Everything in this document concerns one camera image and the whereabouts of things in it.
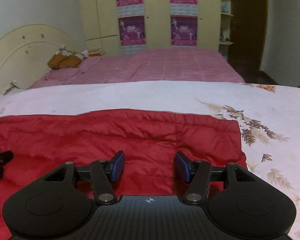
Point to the orange patterned pillow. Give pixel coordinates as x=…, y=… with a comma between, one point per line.
x=65, y=58

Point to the brown wooden door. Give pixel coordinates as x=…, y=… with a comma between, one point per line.
x=247, y=32

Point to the lower left purple poster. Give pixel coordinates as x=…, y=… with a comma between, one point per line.
x=132, y=30

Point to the pink floral quilt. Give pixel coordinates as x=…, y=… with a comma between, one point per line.
x=268, y=117

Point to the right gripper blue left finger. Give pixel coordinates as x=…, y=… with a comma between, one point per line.
x=112, y=168

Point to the cream round headboard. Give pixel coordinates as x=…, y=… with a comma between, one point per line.
x=25, y=52

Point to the pink checked bed sheet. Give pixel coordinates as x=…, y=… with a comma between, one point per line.
x=172, y=64

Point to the red down jacket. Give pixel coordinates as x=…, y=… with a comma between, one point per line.
x=149, y=140

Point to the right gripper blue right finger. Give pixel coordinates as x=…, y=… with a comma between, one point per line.
x=186, y=169

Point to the lower right purple poster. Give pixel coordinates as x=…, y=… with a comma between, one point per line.
x=184, y=30

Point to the cream wardrobe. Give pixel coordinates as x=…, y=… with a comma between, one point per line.
x=101, y=27

